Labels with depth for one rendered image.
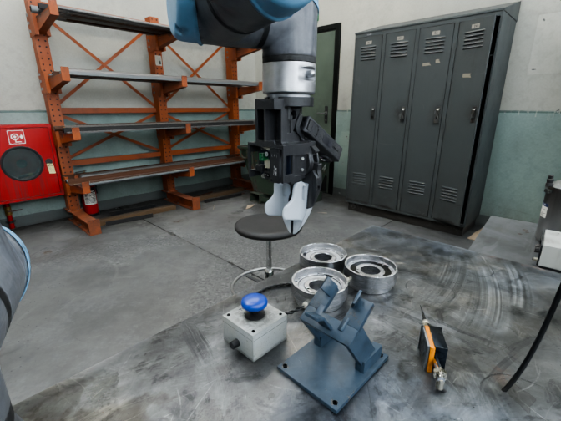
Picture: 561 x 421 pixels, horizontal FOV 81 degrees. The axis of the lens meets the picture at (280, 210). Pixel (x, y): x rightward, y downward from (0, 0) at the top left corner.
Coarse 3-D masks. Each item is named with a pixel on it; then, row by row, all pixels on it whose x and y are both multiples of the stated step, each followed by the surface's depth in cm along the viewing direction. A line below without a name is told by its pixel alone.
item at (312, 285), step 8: (296, 272) 63; (304, 272) 65; (312, 272) 66; (320, 272) 66; (328, 272) 65; (336, 272) 64; (296, 280) 63; (312, 280) 63; (320, 280) 63; (336, 280) 63; (344, 280) 62; (296, 288) 58; (312, 288) 63; (344, 288) 58; (296, 296) 59; (304, 296) 57; (312, 296) 56; (336, 296) 57; (344, 296) 58; (336, 304) 57
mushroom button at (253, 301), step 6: (252, 294) 50; (258, 294) 50; (246, 300) 48; (252, 300) 48; (258, 300) 48; (264, 300) 49; (246, 306) 48; (252, 306) 47; (258, 306) 48; (264, 306) 48; (252, 312) 49; (258, 312) 50
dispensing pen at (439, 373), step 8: (424, 320) 52; (432, 328) 47; (440, 328) 47; (432, 336) 46; (440, 336) 46; (440, 344) 44; (440, 352) 44; (440, 360) 44; (432, 368) 45; (440, 368) 42; (440, 376) 41; (440, 384) 41
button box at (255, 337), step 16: (224, 320) 50; (240, 320) 49; (256, 320) 48; (272, 320) 49; (224, 336) 51; (240, 336) 47; (256, 336) 46; (272, 336) 49; (240, 352) 48; (256, 352) 47
